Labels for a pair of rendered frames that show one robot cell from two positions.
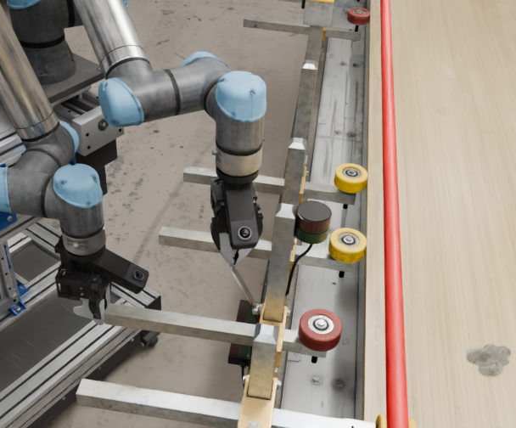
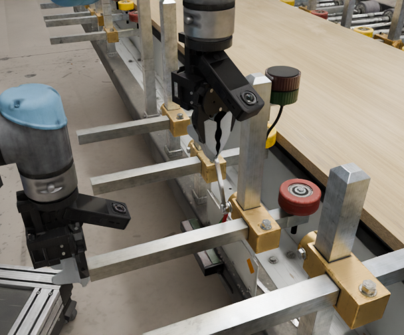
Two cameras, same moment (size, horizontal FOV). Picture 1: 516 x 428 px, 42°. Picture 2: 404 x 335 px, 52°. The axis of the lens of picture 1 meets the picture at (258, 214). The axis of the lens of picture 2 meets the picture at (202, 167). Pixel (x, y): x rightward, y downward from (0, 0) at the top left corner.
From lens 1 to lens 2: 0.65 m
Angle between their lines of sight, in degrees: 21
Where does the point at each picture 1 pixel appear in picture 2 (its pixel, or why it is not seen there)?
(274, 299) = (253, 183)
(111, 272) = (93, 212)
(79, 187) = (42, 100)
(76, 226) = (48, 159)
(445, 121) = (249, 50)
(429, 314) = (363, 154)
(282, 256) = (260, 131)
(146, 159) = not seen: outside the picture
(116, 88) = not seen: outside the picture
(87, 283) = (70, 235)
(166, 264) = not seen: hidden behind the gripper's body
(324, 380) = (278, 256)
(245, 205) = (234, 73)
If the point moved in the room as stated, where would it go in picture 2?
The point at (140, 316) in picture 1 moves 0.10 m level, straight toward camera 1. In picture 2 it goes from (128, 256) to (161, 291)
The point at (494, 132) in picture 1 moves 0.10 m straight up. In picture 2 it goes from (284, 48) to (287, 21)
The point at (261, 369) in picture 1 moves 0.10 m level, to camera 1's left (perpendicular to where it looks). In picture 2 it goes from (349, 220) to (284, 244)
